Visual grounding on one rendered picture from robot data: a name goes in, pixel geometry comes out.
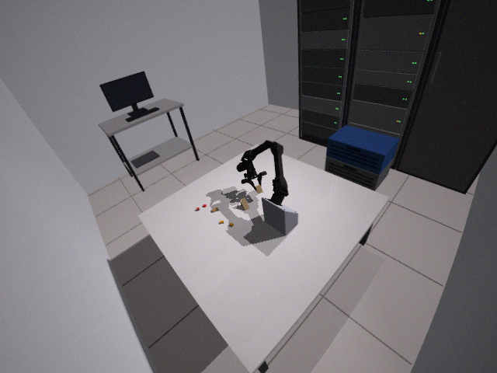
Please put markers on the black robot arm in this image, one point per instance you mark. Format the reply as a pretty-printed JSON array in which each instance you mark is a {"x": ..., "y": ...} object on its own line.
[{"x": 279, "y": 183}]

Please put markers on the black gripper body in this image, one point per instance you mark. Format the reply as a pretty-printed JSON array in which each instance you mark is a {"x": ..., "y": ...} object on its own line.
[{"x": 252, "y": 175}]

